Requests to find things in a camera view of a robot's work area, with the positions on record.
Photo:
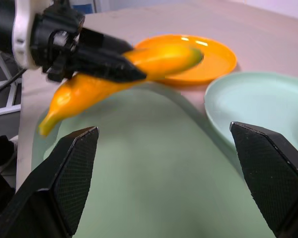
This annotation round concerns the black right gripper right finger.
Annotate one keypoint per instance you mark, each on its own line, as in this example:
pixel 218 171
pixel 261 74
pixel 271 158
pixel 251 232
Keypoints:
pixel 270 178

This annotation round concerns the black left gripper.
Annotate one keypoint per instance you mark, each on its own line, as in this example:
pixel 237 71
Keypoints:
pixel 52 27

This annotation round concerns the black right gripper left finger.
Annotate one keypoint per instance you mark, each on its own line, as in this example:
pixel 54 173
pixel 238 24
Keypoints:
pixel 64 188

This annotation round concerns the orange yellow pepper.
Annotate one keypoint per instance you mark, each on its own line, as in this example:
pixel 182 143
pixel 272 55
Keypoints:
pixel 89 91

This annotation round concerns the mint green plate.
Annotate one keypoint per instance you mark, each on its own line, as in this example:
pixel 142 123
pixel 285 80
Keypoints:
pixel 258 99

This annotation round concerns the sage green plate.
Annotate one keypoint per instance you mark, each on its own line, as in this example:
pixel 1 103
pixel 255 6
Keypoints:
pixel 151 161

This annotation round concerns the orange plate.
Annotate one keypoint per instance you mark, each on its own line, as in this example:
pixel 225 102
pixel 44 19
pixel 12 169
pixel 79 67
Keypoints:
pixel 213 67

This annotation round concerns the blue container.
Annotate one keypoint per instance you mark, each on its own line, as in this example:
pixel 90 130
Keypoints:
pixel 83 5

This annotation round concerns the dark rounded shape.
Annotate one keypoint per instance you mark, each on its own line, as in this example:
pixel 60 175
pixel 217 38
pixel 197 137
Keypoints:
pixel 0 153

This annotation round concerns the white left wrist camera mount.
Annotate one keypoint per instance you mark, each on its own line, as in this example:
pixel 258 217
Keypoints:
pixel 21 37

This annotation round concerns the white metal frame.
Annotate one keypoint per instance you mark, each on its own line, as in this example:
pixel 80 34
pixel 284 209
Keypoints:
pixel 11 94

